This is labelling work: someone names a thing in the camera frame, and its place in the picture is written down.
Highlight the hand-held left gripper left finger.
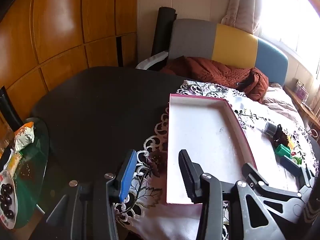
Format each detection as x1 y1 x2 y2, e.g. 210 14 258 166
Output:
37 149 137 240

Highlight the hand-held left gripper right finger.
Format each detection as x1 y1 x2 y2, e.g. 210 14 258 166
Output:
178 149 289 240

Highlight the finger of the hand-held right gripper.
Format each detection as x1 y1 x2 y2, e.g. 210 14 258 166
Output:
242 162 304 207
299 166 317 188

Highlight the pink-edged white box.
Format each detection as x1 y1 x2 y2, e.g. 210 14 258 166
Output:
166 93 258 205

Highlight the person's right forearm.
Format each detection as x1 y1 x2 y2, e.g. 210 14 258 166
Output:
302 187 320 224

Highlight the embroidered floral tablecloth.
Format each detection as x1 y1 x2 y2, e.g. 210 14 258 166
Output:
112 80 318 240

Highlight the dark blue block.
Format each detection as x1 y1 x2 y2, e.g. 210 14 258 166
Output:
280 155 302 177

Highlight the green plastic cup toy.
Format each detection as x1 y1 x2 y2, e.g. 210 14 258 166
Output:
274 144 292 158

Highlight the black cylindrical jar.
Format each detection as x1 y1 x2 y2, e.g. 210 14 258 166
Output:
262 120 278 137

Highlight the wooden bedside desk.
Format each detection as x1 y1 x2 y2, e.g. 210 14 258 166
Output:
284 85 320 128

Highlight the pale pink duvet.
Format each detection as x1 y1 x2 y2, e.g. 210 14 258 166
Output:
261 82 309 130

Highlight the purple box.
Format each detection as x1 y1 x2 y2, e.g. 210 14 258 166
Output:
295 79 309 98

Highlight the round green glass table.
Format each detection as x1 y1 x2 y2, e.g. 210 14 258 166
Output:
0 117 50 229

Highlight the rust brown quilted jacket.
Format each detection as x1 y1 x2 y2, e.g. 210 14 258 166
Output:
160 56 269 103

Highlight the white orange snack packet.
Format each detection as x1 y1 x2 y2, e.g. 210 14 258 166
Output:
14 122 35 153

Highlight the white plate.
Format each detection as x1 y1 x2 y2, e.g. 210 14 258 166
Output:
0 170 18 230

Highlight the yellow snack packet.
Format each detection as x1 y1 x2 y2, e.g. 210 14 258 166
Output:
4 152 23 173

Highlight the pile of dark fruits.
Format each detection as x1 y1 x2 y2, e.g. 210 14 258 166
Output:
0 183 15 219

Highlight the grey yellow blue headboard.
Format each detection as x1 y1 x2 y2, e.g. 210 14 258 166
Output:
169 19 289 87

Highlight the black chair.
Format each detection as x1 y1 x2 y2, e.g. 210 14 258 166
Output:
0 85 24 130

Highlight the black rolled mat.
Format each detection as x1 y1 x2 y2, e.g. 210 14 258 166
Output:
151 6 177 58

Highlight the window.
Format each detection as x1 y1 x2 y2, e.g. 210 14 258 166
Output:
257 0 320 78

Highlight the beige curtain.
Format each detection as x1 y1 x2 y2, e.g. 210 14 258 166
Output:
221 0 265 34

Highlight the wooden wardrobe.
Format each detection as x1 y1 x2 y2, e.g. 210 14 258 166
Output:
0 0 138 120

